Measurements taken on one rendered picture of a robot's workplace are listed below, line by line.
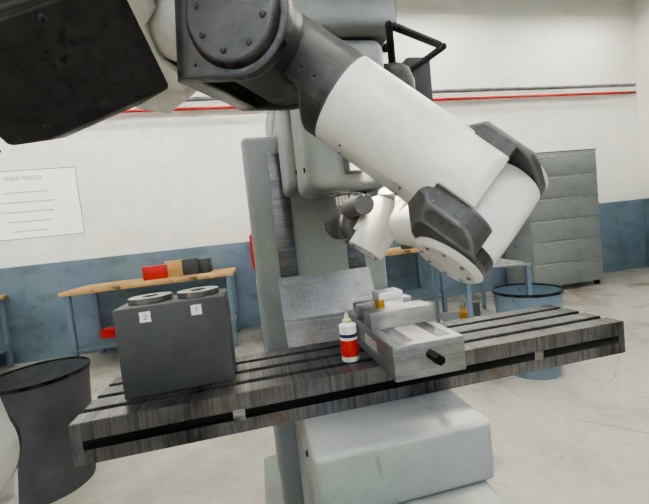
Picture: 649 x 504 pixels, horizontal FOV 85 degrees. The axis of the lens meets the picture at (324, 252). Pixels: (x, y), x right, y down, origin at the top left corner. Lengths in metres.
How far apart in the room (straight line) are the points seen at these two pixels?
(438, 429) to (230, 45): 0.67
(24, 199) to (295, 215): 4.82
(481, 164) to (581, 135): 7.23
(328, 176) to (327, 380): 0.43
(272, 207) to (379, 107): 0.90
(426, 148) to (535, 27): 7.21
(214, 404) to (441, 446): 0.43
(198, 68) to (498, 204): 0.30
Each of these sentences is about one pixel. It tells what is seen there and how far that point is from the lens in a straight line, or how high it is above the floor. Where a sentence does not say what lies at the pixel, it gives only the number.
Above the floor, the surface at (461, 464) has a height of 0.77.
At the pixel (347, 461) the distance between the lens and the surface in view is 0.71.
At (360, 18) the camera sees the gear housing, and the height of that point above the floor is 1.64.
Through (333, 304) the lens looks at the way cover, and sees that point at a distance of 1.19.
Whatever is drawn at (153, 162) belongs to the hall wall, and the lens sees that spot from 5.28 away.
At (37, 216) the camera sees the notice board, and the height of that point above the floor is 1.79.
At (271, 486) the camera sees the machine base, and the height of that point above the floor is 0.20.
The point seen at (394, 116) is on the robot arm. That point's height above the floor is 1.32.
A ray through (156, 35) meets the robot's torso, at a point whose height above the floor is 1.44.
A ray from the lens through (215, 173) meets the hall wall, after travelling 5.13.
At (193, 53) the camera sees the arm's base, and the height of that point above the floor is 1.39.
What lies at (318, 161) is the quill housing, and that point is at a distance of 0.76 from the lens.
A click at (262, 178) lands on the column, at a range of 1.21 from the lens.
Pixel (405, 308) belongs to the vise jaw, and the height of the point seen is 1.03.
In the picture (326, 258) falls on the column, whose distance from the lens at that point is 1.22.
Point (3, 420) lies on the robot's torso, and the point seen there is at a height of 1.05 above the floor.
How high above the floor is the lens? 1.22
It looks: 3 degrees down
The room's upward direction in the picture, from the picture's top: 6 degrees counter-clockwise
